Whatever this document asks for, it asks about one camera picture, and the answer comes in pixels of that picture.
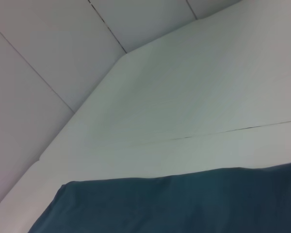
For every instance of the blue teal shirt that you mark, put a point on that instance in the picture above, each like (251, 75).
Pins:
(184, 206)

